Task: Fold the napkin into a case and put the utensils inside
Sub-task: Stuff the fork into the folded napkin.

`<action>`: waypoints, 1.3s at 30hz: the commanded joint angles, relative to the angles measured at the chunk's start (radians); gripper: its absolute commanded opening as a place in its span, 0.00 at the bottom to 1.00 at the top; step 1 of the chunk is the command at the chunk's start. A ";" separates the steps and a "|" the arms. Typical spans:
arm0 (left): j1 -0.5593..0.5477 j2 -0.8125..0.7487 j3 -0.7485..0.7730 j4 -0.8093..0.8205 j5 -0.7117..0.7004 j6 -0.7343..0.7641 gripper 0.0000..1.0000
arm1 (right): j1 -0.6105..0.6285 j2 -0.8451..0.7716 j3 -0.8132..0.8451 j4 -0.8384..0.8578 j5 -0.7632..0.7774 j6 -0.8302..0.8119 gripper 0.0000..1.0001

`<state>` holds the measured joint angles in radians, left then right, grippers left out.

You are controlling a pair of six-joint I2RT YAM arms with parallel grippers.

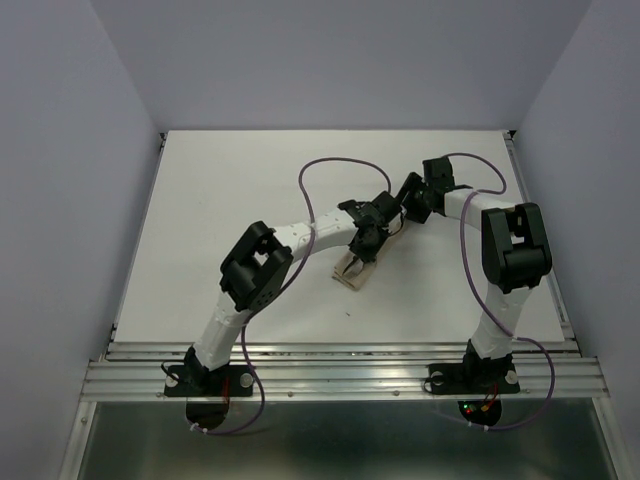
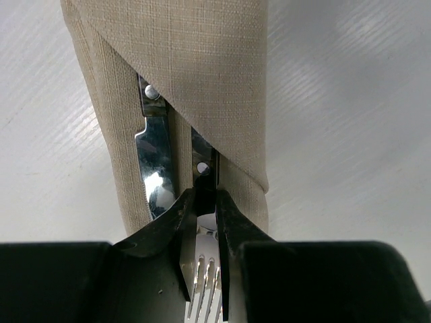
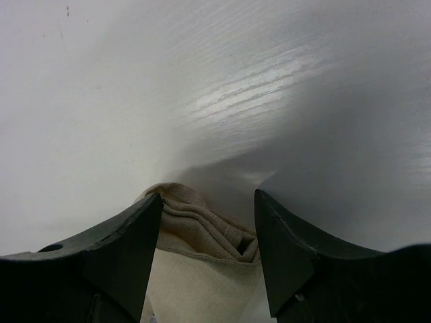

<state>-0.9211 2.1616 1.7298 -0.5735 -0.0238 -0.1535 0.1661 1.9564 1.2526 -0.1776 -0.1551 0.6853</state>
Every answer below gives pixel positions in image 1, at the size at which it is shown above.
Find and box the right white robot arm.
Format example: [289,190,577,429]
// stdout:
[396,152,552,390]

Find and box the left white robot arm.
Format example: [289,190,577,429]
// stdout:
[184,191,401,394]

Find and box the beige cloth napkin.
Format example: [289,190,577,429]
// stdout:
[331,226,405,292]

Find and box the aluminium front rail frame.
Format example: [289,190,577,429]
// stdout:
[80,339,609,402]

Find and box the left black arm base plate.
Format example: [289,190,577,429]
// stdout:
[161,363,254,398]

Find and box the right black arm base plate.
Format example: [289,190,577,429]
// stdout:
[423,363,520,396]

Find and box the steel fork black handle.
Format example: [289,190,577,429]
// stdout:
[342,256,366,278]

